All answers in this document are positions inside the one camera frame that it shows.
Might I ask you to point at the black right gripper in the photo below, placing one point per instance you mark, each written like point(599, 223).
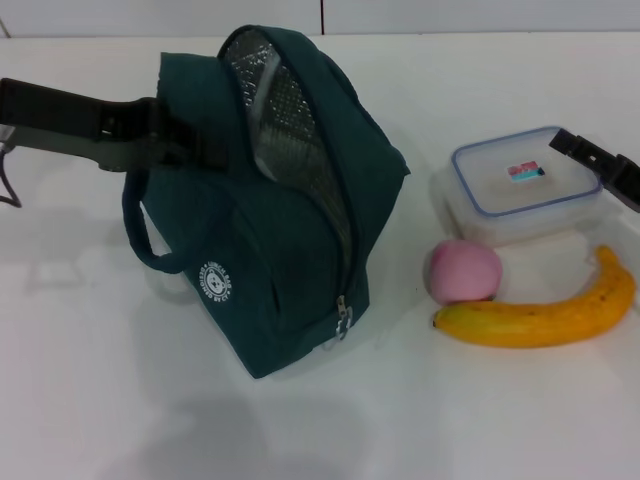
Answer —
point(627, 182)

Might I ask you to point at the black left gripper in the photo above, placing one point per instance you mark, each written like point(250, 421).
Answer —
point(60, 110)

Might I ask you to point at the pink peach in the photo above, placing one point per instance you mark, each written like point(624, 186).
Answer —
point(460, 272)

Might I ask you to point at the clear food container blue rim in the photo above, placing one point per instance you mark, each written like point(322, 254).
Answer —
point(500, 195)

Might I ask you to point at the yellow banana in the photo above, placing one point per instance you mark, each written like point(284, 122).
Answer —
point(525, 325)

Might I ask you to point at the teal insulated lunch bag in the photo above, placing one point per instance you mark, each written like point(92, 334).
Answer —
point(300, 225)

